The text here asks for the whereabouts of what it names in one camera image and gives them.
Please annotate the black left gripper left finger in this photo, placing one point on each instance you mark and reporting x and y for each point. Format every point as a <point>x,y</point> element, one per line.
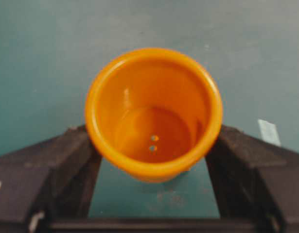
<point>48,180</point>

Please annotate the small blue tape strip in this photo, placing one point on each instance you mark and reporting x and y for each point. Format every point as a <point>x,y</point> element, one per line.
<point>269,132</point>

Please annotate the orange plastic cup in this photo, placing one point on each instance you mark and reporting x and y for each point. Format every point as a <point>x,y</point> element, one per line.
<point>153,113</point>

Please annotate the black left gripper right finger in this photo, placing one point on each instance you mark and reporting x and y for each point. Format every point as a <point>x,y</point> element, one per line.
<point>255,180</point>

